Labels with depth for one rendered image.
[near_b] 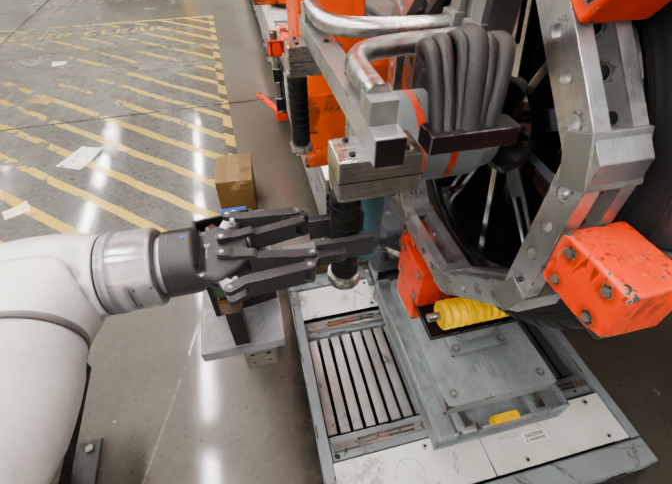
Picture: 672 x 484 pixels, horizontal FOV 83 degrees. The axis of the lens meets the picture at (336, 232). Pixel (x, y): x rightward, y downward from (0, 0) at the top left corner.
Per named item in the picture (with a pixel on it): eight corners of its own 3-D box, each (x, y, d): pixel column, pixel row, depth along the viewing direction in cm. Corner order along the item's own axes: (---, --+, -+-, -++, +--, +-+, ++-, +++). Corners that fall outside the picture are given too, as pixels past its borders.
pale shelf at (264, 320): (286, 345, 80) (285, 337, 78) (204, 362, 78) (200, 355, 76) (265, 216, 111) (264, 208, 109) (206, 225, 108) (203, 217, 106)
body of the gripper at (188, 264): (178, 260, 48) (251, 247, 50) (173, 315, 42) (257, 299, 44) (159, 215, 43) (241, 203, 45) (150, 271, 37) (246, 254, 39)
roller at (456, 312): (561, 309, 80) (573, 292, 76) (431, 338, 75) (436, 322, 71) (544, 288, 84) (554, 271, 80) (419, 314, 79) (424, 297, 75)
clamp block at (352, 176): (419, 192, 41) (427, 149, 37) (337, 204, 39) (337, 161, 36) (402, 166, 44) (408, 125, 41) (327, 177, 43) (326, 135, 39)
